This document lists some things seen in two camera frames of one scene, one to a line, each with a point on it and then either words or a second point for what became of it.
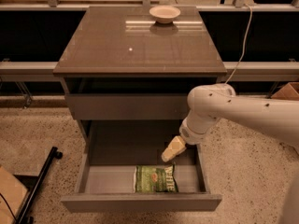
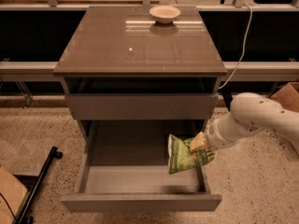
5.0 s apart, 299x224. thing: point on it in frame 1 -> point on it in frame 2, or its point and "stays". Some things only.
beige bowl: [164, 13] stays
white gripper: [188, 133] -> [212, 136]
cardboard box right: [290, 91] stays
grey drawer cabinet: [128, 72] stays
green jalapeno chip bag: [155, 179] -> [180, 158]
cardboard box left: [15, 192] stays
